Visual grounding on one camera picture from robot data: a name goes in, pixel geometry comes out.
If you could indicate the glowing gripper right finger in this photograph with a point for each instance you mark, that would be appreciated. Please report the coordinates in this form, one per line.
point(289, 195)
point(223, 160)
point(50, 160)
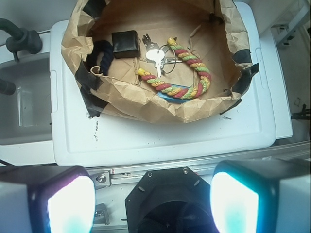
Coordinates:
point(262, 196)

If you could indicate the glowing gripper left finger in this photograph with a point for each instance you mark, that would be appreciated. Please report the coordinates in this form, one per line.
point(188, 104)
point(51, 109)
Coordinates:
point(46, 199)

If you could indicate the white plastic bin lid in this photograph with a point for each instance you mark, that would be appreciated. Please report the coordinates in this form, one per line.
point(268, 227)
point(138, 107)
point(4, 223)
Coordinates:
point(110, 140)

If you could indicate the clear plastic bin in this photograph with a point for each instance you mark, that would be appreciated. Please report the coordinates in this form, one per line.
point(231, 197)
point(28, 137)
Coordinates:
point(25, 116)

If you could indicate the blue flat piece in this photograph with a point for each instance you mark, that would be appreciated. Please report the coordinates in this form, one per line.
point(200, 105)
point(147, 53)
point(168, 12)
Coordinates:
point(175, 93)

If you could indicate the brown paper bag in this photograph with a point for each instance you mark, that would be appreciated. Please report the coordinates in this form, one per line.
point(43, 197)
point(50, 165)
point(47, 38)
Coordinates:
point(209, 36)

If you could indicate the black square box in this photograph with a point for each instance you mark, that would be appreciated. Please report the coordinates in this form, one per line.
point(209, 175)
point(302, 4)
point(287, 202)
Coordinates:
point(125, 44)

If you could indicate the black key bunch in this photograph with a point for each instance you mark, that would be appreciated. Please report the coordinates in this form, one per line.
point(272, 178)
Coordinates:
point(149, 44)

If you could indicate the aluminium rail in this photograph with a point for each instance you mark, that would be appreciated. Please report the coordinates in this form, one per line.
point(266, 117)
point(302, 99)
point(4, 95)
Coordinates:
point(105, 176)

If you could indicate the black octagonal mount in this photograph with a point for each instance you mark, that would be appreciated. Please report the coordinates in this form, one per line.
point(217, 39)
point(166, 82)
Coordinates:
point(170, 202)

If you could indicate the black clamp handle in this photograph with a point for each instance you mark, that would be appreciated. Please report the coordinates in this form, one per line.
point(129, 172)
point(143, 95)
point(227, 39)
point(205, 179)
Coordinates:
point(20, 39)

